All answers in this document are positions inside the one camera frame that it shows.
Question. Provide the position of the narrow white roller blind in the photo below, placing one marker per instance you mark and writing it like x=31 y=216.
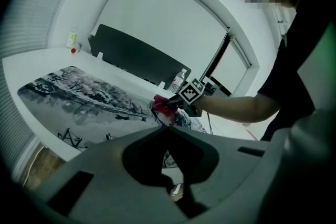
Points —
x=231 y=65

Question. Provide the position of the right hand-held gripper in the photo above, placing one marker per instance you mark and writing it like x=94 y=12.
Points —
x=191 y=93

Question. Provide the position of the small red capped container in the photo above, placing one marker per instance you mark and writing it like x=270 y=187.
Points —
x=73 y=50

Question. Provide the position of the clear plastic water bottle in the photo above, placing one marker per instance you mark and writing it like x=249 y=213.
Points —
x=177 y=81

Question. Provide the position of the grey slatted window blind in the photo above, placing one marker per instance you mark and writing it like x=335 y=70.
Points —
x=23 y=21

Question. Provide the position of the black desk partition panel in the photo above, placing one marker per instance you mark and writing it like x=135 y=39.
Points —
x=136 y=57

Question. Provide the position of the person's right forearm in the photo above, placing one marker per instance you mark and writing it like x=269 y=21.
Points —
x=236 y=108

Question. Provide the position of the green and white bottle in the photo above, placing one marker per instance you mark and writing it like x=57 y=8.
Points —
x=72 y=39

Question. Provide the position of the white partition clamp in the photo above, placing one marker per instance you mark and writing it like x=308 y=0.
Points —
x=99 y=56
x=161 y=84

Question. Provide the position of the large white roller blind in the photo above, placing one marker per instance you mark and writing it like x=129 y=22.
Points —
x=162 y=21

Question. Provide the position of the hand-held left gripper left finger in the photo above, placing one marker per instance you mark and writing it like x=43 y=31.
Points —
x=99 y=165

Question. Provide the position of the red cloth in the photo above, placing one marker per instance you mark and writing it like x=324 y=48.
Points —
x=162 y=106

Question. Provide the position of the landscape print mouse pad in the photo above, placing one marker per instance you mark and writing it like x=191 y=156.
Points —
x=86 y=105

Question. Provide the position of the person's black shirt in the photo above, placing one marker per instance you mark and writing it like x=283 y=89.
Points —
x=291 y=73

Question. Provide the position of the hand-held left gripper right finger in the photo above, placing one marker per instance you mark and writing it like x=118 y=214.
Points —
x=231 y=160

